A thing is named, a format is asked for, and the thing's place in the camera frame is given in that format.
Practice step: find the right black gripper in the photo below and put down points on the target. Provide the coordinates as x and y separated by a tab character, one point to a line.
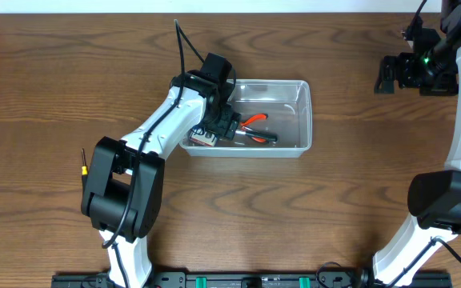
389	74

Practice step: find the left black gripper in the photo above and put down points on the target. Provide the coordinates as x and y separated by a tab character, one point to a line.
227	126

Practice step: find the blue precision screwdriver set case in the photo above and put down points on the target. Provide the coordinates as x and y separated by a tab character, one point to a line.
202	137

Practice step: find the claw hammer black handle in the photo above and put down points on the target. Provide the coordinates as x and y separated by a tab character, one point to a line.
257	136

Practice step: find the red handled pliers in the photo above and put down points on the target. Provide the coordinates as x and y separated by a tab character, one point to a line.
245	125

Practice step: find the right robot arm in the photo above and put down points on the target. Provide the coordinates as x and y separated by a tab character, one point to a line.
434	199

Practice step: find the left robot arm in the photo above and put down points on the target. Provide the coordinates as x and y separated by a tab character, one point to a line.
122	184

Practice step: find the clear plastic container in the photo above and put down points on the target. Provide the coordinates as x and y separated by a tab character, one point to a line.
287	105

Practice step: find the yellow black screwdriver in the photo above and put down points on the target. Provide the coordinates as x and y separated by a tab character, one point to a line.
84	169

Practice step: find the black mounting rail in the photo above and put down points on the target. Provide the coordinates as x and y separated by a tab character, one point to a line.
329	279

